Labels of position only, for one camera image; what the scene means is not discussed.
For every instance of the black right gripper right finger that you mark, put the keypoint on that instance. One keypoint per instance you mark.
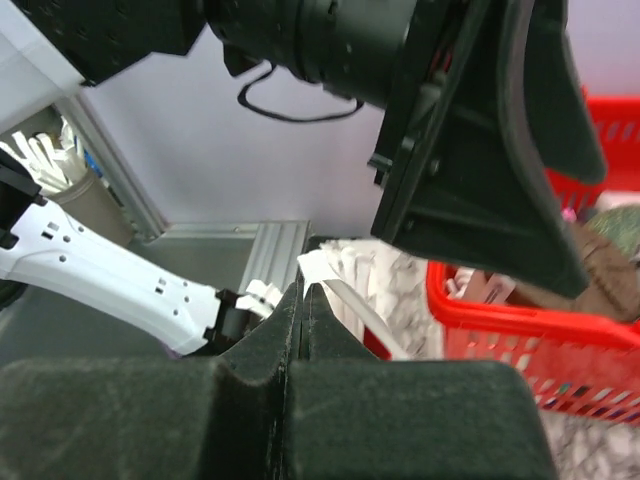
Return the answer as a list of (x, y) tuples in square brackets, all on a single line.
[(351, 415)]

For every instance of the aluminium frame rail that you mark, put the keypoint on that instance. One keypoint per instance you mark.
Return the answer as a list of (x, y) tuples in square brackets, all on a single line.
[(220, 254)]

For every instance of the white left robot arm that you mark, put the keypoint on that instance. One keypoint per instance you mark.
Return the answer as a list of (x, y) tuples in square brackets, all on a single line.
[(393, 55)]

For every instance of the single white straw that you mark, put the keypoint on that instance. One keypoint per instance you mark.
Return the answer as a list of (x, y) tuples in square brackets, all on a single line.
[(355, 314)]

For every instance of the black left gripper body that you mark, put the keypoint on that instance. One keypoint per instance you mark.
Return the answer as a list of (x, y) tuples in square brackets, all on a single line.
[(472, 92)]

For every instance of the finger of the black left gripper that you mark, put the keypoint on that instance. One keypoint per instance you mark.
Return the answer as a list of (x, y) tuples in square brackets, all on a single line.
[(545, 122), (472, 213)]

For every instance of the red plastic shopping basket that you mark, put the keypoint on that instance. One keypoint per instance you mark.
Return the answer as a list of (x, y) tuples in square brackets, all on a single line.
[(575, 364)]

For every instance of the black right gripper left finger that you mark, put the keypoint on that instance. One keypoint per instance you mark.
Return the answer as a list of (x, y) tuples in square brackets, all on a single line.
[(145, 418)]

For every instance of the brown round lidded box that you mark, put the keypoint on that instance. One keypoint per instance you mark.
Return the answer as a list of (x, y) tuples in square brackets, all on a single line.
[(613, 291)]

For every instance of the green yarn ball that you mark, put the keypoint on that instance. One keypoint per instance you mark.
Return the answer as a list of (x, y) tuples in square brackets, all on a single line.
[(618, 228)]

